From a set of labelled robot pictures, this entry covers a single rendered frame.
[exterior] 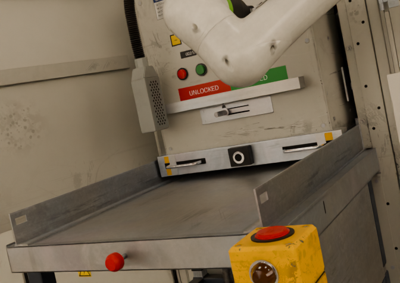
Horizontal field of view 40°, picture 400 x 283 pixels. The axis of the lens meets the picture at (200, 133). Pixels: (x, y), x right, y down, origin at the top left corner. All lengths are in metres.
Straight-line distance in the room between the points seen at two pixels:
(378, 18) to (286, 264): 0.96
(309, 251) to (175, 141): 0.97
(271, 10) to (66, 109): 0.77
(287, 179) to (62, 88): 0.82
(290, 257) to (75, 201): 0.81
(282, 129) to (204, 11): 0.51
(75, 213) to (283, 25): 0.65
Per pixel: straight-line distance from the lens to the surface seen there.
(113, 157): 1.64
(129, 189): 1.47
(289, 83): 1.33
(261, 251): 0.60
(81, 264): 1.08
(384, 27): 1.44
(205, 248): 0.91
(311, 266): 0.62
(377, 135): 1.47
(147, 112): 1.44
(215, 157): 1.48
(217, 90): 1.46
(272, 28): 0.98
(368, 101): 1.46
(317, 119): 1.36
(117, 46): 1.70
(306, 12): 1.01
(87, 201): 1.34
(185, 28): 1.00
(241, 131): 1.44
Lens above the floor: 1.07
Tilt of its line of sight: 4 degrees down
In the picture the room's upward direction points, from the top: 12 degrees counter-clockwise
